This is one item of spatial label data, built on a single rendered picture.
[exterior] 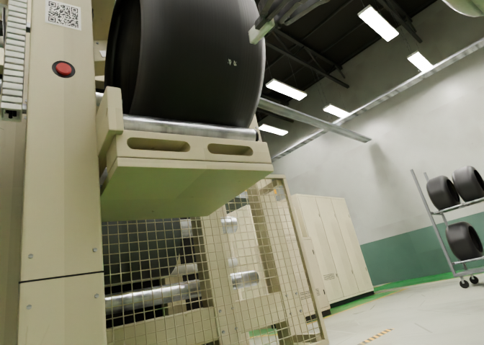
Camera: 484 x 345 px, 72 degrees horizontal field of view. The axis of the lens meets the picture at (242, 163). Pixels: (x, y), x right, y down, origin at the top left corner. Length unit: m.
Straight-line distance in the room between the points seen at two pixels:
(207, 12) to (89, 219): 0.50
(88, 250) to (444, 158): 11.75
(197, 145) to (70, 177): 0.25
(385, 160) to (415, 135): 1.27
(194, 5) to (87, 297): 0.62
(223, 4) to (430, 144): 11.64
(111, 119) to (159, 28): 0.24
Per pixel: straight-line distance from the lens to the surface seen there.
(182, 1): 0.81
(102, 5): 1.49
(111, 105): 0.68
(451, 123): 12.26
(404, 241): 12.40
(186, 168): 0.69
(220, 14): 0.84
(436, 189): 6.16
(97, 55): 1.43
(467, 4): 0.64
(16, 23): 0.94
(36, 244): 0.69
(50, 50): 0.89
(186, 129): 0.76
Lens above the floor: 0.53
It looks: 21 degrees up
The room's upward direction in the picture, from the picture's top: 12 degrees counter-clockwise
